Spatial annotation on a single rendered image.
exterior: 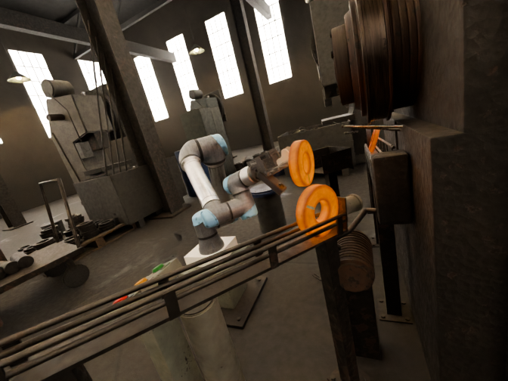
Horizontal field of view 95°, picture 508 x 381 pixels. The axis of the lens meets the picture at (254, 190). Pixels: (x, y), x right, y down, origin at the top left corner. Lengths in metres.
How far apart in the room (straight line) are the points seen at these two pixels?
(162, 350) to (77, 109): 5.39
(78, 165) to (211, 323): 5.75
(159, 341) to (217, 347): 0.19
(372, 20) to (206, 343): 1.06
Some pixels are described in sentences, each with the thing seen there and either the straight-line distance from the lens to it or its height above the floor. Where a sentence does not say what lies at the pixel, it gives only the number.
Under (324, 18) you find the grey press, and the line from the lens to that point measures 3.80.
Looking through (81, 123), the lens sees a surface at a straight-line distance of 5.92.
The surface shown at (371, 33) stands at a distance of 0.88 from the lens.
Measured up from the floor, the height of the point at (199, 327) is 0.47.
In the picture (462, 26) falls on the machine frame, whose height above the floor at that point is 1.06.
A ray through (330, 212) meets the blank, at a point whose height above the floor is 0.69.
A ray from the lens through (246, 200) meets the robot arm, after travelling 0.92.
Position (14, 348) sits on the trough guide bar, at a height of 0.73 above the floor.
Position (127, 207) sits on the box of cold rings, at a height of 0.35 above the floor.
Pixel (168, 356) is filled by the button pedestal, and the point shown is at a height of 0.35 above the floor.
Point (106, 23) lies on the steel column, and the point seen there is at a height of 2.60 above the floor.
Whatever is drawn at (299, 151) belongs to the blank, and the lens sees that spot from 0.75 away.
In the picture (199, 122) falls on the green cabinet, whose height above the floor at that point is 1.27.
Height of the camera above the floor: 0.98
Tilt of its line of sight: 15 degrees down
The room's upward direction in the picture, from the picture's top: 14 degrees counter-clockwise
